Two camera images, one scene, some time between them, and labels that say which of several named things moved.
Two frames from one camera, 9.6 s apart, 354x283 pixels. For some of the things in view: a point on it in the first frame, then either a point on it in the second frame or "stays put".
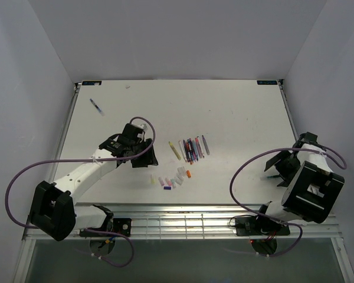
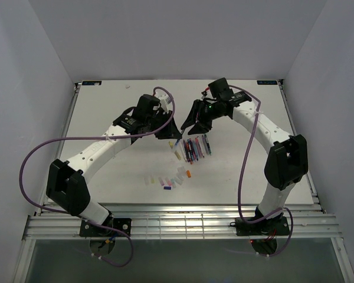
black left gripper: x=149 y=158 → x=171 y=131
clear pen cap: x=181 y=171 stays put
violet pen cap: x=161 y=181 stays put
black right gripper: x=278 y=160 → x=192 y=117
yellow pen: x=174 y=150 stays put
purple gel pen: x=186 y=151 stays put
